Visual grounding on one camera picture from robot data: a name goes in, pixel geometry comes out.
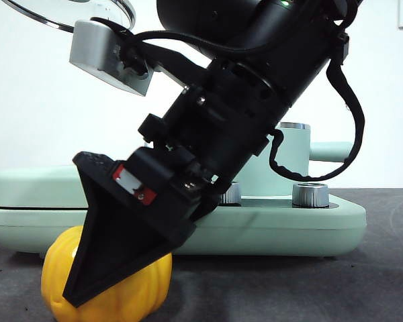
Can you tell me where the yellow toy pumpkin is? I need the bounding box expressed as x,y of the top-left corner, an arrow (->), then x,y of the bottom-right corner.
40,225 -> 173,322

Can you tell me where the glass lid with green knob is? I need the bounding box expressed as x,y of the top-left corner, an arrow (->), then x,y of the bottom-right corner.
1,0 -> 137,34

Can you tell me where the mint green steamer pot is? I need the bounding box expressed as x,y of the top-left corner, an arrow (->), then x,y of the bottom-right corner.
270,122 -> 353,189

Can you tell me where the mint green griddle cover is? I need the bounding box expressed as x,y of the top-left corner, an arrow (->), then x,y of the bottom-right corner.
0,165 -> 90,210

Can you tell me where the silver control dial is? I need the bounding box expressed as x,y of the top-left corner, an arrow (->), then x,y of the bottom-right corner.
219,182 -> 242,205
292,182 -> 330,208

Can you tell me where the mint green breakfast machine base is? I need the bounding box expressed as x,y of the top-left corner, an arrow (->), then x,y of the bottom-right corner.
0,187 -> 367,260

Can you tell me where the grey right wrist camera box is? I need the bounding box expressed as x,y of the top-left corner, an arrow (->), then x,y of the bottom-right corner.
69,19 -> 155,98

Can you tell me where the black cable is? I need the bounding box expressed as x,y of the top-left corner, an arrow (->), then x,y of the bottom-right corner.
90,16 -> 349,56
267,55 -> 367,180

